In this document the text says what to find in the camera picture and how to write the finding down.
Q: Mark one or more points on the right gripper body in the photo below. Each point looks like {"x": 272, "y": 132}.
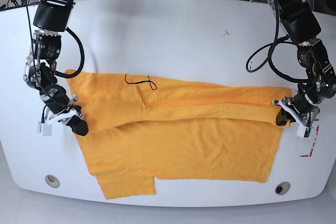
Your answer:
{"x": 53, "y": 112}

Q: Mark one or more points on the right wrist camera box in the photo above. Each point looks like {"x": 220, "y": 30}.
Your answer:
{"x": 44, "y": 129}

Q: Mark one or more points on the table grommet hole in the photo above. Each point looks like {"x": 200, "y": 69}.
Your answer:
{"x": 282, "y": 188}
{"x": 52, "y": 181}

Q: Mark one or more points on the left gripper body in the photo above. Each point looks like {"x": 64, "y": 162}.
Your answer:
{"x": 300, "y": 109}

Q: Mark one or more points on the right table grommet hole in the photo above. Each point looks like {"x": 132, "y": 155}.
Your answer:
{"x": 282, "y": 188}

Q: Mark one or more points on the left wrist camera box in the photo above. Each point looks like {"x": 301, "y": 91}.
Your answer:
{"x": 304, "y": 131}

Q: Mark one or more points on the left table grommet hole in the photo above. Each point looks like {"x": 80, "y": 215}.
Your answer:
{"x": 52, "y": 181}

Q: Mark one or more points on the yellow T-shirt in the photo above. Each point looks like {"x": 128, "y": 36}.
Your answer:
{"x": 177, "y": 130}

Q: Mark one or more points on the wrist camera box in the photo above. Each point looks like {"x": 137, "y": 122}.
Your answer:
{"x": 44, "y": 129}
{"x": 304, "y": 131}

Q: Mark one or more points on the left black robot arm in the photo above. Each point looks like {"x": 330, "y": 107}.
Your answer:
{"x": 302, "y": 28}

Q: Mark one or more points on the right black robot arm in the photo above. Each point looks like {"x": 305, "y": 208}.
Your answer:
{"x": 51, "y": 19}

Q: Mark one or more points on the red tape rectangle marking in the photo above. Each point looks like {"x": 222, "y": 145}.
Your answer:
{"x": 306, "y": 145}

